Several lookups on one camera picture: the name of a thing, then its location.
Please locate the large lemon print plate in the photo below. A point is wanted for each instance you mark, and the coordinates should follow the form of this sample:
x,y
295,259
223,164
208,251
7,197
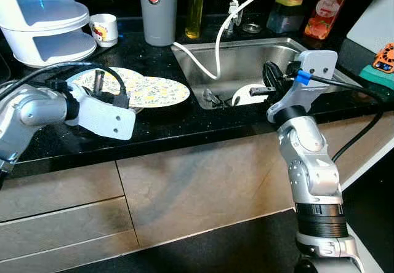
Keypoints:
x,y
123,76

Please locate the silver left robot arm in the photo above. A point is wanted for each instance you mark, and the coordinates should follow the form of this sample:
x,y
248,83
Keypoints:
x,y
31,110

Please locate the white bowl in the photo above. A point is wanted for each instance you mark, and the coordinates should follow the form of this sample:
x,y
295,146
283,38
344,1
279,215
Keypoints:
x,y
246,96

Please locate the stainless steel sink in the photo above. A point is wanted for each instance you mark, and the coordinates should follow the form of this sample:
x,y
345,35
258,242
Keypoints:
x,y
246,58

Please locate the steel cutlery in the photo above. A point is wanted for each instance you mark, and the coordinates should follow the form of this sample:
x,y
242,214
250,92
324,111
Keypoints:
x,y
215,98

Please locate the white printed mug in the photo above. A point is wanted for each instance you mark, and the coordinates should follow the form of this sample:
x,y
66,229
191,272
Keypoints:
x,y
104,30

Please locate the round metal drain cap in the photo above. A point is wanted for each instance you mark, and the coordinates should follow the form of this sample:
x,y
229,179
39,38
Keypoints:
x,y
251,28

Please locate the white tiered container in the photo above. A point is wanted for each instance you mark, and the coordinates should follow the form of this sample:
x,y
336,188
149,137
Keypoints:
x,y
43,42

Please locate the yellow sponge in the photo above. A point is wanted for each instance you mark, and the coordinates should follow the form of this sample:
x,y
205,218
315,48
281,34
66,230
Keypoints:
x,y
284,1

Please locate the metal faucet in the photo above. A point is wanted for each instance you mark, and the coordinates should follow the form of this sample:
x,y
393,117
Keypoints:
x,y
235,8

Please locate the grey jug with red badge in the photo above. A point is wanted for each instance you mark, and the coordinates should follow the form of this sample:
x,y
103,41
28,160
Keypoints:
x,y
159,21

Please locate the small orange fan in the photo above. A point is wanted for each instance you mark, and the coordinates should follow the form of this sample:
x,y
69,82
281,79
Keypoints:
x,y
385,58

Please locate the green sponge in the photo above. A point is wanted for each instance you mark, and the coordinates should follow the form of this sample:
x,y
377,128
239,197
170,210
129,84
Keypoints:
x,y
377,77

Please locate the yellow oil bottle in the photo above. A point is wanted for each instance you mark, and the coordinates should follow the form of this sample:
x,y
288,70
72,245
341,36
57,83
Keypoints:
x,y
194,15

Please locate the beige drawer front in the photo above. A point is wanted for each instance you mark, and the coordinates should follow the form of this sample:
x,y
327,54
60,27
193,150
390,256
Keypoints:
x,y
74,257
55,190
61,227

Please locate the wide beige cabinet door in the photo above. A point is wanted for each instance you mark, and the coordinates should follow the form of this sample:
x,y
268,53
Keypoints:
x,y
197,181

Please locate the white cutting board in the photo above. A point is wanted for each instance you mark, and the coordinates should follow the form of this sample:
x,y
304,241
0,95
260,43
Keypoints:
x,y
372,24

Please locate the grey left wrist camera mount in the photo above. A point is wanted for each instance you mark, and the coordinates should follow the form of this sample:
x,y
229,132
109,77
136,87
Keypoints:
x,y
104,118

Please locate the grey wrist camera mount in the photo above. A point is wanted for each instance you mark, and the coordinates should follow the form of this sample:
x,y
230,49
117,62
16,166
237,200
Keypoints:
x,y
315,65
104,118

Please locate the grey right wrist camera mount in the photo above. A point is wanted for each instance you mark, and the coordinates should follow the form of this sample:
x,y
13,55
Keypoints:
x,y
315,65

